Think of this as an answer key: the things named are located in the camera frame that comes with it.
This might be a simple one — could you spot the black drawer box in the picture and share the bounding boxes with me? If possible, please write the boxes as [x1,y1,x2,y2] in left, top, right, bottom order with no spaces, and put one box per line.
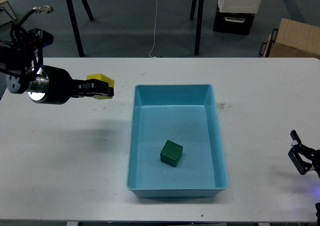
[213,5,255,36]

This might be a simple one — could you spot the black table leg right rear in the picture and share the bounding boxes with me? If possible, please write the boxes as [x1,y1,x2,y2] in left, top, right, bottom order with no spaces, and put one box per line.
[189,0,197,20]

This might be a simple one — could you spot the wooden cabinet right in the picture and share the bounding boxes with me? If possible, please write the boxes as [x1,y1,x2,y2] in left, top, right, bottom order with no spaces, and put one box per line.
[259,18,320,59]

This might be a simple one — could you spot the black table leg left rear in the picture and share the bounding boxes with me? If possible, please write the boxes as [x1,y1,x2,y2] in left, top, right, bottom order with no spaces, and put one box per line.
[81,0,95,21]

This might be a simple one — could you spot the white cable on floor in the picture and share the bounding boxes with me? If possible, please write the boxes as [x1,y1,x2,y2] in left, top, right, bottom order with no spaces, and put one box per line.
[148,0,159,59]

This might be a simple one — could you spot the black corrugated cable hose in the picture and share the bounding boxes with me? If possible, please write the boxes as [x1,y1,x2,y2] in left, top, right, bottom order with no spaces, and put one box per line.
[9,5,54,42]

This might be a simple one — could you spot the wooden cabinet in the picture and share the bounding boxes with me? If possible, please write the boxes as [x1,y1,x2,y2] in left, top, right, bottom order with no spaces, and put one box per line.
[259,18,320,59]
[0,0,17,26]

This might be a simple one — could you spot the blue wrist camera module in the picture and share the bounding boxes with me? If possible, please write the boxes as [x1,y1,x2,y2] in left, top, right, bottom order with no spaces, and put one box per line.
[27,28,54,48]

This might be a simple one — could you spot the yellow wooden block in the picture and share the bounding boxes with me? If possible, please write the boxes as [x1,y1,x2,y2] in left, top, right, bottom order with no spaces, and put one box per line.
[86,73,115,100]

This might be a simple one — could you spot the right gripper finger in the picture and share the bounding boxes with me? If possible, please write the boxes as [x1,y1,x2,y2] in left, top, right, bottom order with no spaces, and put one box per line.
[288,130,320,175]

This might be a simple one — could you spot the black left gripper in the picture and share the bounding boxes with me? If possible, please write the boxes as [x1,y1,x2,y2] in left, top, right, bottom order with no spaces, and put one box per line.
[27,65,114,105]

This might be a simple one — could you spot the black table leg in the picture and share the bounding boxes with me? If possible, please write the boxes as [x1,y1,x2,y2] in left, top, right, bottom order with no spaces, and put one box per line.
[189,0,197,20]
[81,0,95,21]
[65,0,85,57]
[194,0,204,56]

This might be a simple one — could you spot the blue plastic tray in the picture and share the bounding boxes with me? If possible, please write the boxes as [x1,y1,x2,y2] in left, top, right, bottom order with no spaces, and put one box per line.
[127,84,229,198]

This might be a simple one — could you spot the green wooden block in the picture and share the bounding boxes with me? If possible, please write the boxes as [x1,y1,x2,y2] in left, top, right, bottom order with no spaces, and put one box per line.
[160,140,183,168]

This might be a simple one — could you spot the wooden cabinet left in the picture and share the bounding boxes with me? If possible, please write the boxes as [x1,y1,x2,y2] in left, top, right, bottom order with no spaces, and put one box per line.
[0,0,17,26]

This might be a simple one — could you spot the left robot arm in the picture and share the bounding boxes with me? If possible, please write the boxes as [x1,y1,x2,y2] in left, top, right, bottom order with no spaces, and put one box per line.
[0,28,115,105]

